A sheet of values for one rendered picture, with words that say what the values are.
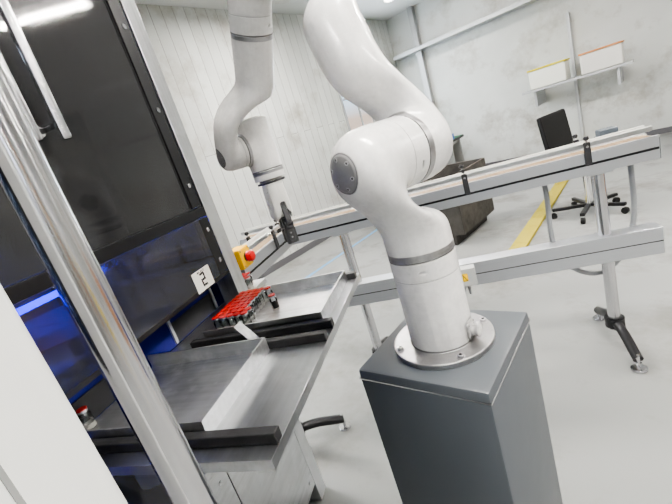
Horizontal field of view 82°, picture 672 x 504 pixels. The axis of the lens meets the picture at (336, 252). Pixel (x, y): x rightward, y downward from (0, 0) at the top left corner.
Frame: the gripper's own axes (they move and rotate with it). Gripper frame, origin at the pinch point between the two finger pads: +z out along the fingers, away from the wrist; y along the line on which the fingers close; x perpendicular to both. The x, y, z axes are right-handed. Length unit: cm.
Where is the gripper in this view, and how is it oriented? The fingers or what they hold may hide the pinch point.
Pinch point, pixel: (290, 234)
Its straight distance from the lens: 107.9
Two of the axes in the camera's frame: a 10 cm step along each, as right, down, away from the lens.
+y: 3.3, 1.6, -9.3
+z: 2.9, 9.2, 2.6
